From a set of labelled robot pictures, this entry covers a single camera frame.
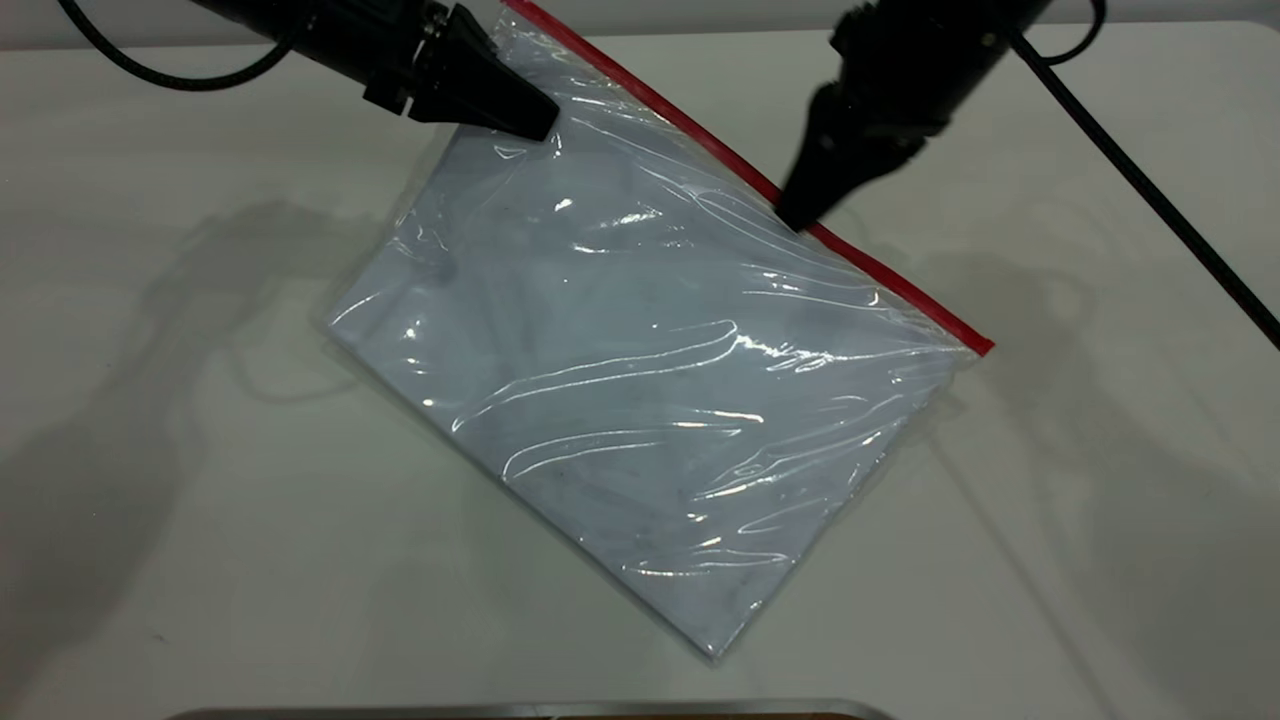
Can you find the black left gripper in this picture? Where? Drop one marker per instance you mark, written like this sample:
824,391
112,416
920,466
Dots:
385,45

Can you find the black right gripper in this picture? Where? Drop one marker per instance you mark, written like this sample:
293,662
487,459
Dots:
910,60

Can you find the clear plastic red-zip bag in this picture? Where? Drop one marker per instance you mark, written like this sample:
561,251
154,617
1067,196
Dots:
650,370

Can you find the pale blue sheet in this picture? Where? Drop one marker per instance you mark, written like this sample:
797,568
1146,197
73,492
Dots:
640,400

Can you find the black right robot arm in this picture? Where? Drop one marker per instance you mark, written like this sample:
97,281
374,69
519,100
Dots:
1025,10

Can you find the grey metal edge strip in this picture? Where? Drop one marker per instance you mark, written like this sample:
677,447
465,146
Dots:
540,711

